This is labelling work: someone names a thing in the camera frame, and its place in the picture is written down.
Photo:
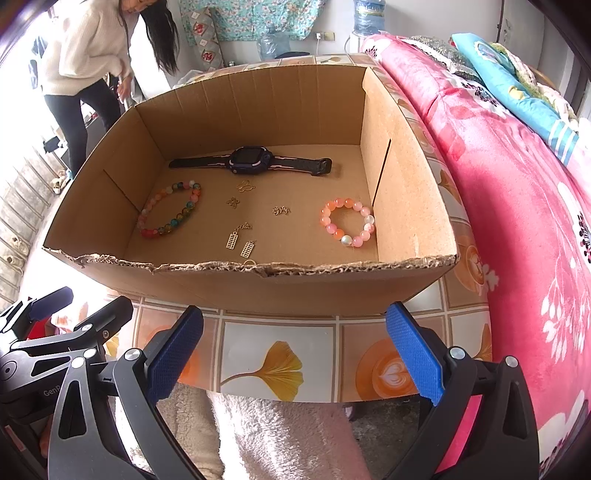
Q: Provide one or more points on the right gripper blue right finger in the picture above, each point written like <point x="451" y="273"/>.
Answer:
<point x="503" y="440"/>

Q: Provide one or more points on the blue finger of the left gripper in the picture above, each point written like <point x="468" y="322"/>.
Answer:
<point x="100" y="327"/>
<point x="18" y="319"/>

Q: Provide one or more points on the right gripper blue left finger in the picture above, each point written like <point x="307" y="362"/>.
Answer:
<point x="84" y="440"/>

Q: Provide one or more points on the gold rectangular drop earring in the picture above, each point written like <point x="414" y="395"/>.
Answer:
<point x="233" y="236"/>

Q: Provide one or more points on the gold heart pendant earring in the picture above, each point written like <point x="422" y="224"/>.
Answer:
<point x="245" y="186"/>

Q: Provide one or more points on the pink strap digital watch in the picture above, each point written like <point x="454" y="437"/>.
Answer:
<point x="255" y="160"/>

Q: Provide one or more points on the pink fluffy towel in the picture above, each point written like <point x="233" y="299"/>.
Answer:
<point x="235" y="437"/>

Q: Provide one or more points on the pink floral bed quilt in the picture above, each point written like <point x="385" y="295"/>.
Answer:
<point x="531" y="223"/>

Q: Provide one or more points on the brown cardboard box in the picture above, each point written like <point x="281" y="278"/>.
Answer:
<point x="373" y="231"/>

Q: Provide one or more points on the person in white sweater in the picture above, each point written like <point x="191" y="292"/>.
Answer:
<point x="87" y="61"/>

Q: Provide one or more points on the patterned rolled cushion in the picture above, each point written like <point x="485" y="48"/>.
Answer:
<point x="202" y="38"/>

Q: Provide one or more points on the blue patterned blanket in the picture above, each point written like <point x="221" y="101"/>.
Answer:
<point x="513" y="83"/>

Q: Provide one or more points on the blue water dispenser bottle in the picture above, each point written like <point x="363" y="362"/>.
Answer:
<point x="368" y="16"/>

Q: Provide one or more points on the teal floral wall cloth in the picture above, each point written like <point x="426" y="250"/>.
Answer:
<point x="247" y="20"/>

